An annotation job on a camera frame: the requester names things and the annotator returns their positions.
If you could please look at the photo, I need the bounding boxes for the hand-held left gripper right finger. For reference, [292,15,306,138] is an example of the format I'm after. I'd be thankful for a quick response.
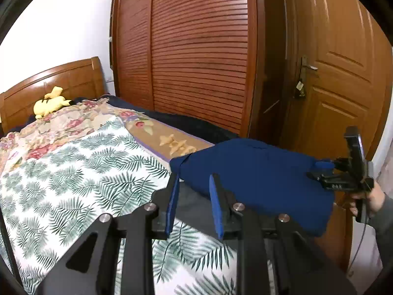
[209,174,357,295]

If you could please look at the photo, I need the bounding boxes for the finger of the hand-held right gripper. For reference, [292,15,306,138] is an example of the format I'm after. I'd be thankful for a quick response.
[306,172,357,191]
[316,158,351,171]

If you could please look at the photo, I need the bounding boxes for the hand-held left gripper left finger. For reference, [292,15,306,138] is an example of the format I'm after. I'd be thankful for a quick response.
[37,172,180,295]

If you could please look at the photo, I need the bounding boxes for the navy blue suit jacket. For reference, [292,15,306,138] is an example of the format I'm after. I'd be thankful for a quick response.
[170,138,336,237]

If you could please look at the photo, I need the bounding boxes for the person's right forearm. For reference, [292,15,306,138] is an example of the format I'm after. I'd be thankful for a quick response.
[365,195,393,295]

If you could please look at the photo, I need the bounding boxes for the person's right hand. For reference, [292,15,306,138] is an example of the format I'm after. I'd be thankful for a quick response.
[349,180,387,217]

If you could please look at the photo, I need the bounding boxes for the wooden bed footboard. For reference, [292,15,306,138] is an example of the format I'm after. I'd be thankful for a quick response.
[316,204,353,274]

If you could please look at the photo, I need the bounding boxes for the wooden door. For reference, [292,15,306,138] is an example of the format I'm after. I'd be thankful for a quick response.
[282,0,393,160]

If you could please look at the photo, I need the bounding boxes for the brown cartoon print blanket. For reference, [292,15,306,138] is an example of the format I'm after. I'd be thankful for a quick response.
[124,118,215,163]

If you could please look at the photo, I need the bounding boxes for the hanging keys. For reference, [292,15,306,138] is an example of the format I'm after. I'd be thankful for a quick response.
[294,80,308,99]

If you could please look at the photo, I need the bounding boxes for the dark navy bedsheet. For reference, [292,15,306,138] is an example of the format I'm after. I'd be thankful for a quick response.
[74,95,240,143]

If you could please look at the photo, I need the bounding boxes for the leaf print blanket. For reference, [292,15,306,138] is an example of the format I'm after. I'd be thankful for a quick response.
[0,115,277,295]

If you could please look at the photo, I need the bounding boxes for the floral quilt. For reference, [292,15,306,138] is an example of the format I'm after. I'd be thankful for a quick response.
[0,100,148,173]

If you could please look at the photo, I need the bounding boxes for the wooden louvred wardrobe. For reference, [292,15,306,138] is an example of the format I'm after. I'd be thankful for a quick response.
[110,0,283,142]

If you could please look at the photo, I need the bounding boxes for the yellow plush toy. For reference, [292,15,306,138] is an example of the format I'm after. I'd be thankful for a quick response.
[33,87,74,119]

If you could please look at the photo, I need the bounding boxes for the wooden bed headboard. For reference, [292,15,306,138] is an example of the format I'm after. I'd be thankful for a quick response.
[0,56,106,133]

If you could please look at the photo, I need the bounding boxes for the black cable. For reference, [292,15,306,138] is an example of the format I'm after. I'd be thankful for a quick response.
[346,218,368,272]

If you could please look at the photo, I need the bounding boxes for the metal door handle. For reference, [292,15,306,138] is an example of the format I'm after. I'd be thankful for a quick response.
[299,56,318,82]

